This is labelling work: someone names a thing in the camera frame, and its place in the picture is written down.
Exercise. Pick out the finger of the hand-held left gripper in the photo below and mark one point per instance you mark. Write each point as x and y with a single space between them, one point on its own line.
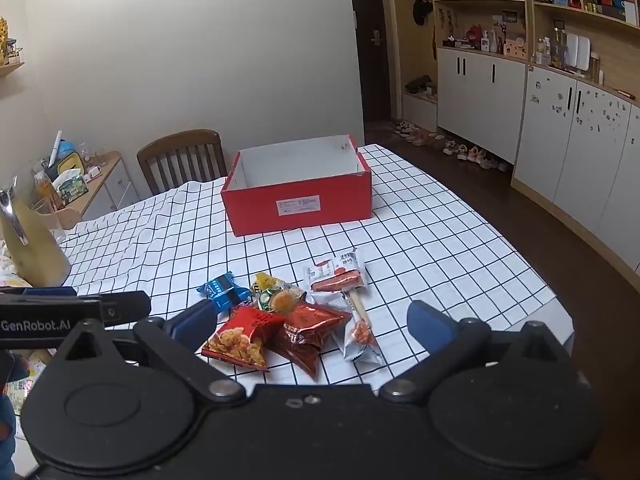
50 291
125 307

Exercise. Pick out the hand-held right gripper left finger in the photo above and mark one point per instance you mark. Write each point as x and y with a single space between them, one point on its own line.
195 320

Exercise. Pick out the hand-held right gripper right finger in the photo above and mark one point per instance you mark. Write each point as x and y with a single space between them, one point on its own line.
430 327

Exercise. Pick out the blue snack packet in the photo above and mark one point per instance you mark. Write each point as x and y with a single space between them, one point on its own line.
222 290

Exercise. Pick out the bright red snack packet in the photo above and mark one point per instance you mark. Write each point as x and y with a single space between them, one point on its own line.
245 330

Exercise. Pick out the white orange snack packet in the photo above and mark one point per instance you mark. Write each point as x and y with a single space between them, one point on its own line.
362 345

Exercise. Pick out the yellow snack packet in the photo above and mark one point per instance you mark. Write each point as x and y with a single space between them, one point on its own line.
262 280

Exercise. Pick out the green pastry packet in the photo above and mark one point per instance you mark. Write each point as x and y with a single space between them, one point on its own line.
275 300

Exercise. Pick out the sausage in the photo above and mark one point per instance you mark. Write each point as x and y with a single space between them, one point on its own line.
340 280

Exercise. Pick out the dark red snack packet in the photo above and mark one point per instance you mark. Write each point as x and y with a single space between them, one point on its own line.
310 330

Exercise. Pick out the red cardboard box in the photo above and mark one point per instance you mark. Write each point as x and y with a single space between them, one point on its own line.
300 210

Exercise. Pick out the person's left forearm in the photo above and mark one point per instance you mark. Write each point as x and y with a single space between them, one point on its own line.
5 425

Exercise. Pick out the white black checkered tablecloth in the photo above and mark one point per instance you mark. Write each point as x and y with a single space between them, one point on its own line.
425 240

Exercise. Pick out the orange drink bottle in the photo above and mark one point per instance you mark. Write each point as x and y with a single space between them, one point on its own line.
44 190

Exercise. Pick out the green tissue pack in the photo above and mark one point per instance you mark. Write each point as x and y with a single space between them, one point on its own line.
72 187

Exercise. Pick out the wooden side cabinet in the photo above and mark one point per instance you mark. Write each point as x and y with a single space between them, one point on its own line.
107 185

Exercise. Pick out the yellow black pencil case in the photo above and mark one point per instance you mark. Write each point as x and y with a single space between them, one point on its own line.
67 157

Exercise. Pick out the brown wooden chair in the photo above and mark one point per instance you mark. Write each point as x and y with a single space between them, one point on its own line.
180 140

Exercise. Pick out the row of shoes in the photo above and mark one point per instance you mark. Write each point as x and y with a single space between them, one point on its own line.
450 147

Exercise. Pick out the low white shoe bench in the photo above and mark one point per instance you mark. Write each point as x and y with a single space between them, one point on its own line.
420 110

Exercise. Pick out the white cabinet with stickers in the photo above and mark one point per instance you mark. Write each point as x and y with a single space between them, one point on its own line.
575 150

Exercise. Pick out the dark bag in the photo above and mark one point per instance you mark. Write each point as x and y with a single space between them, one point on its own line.
419 85

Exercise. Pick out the white pump bottle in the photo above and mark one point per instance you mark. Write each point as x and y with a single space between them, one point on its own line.
485 42

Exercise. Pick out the pink storage box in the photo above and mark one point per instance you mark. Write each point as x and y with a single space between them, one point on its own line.
515 49

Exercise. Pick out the red ornament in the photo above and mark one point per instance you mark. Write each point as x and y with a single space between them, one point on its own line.
472 36

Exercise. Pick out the dark door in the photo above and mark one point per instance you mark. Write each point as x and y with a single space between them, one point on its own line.
367 35

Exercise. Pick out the clear tall bottle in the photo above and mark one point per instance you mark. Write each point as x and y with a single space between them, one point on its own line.
557 50

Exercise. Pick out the white rectangular container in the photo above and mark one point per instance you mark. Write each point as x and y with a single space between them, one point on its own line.
579 52

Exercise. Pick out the black hanging bag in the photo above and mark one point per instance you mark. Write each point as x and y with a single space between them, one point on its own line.
422 7

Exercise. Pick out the photo picture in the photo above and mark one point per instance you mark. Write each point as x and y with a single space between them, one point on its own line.
510 16

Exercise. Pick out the wooden open shelf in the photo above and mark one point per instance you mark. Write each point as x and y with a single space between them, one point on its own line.
585 10

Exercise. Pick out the wooden wall shelf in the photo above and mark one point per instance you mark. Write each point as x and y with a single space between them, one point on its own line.
12 69

